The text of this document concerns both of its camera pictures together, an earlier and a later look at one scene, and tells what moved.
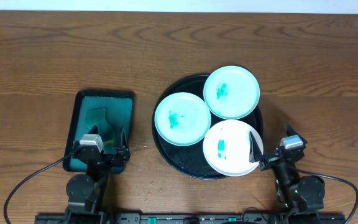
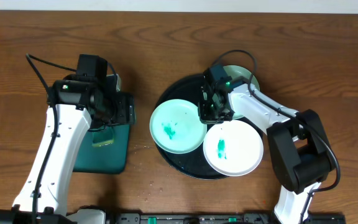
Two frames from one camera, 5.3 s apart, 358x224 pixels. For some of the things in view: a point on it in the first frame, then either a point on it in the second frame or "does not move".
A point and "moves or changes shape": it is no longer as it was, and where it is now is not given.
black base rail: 186,218 does not move
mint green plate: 183,119 moves or changes shape
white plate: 226,147 does not move
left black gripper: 105,155 -> 124,109
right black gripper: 272,158 -> 210,115
